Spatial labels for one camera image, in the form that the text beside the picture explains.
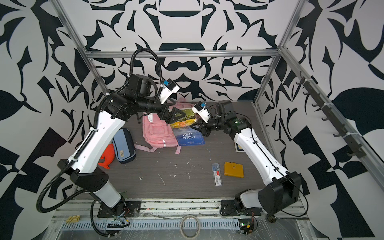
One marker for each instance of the red monster plush toy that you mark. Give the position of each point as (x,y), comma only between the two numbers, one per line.
(108,156)

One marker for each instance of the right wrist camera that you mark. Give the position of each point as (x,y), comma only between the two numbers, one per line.
(201,109)

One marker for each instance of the yellow tape piece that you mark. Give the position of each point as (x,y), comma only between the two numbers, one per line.
(73,219)

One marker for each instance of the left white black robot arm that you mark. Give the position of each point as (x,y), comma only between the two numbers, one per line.
(82,165)

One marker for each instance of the blue animal farm book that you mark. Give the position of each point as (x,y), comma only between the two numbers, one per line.
(185,135)

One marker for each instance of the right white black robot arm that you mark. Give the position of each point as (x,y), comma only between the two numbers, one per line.
(282,188)

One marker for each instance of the dark blue notebook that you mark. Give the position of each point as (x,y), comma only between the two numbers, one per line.
(238,148)

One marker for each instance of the pink student backpack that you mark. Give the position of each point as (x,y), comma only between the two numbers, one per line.
(158,134)

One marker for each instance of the clear pen refill box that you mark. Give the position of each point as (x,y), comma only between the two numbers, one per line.
(217,174)

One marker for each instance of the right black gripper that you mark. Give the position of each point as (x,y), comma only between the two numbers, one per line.
(205,128)

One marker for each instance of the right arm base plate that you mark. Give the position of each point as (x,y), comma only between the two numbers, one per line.
(229,208)

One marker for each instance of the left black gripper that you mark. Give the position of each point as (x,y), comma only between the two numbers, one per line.
(169,116)

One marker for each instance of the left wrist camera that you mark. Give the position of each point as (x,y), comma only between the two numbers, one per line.
(169,87)

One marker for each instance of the roll of clear tape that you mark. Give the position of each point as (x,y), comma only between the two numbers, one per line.
(190,222)

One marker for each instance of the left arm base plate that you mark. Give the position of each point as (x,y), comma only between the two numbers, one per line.
(127,209)

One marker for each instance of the blue pencil case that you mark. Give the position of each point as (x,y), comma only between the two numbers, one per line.
(124,147)

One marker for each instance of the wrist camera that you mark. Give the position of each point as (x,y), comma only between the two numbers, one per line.
(201,109)
(169,87)

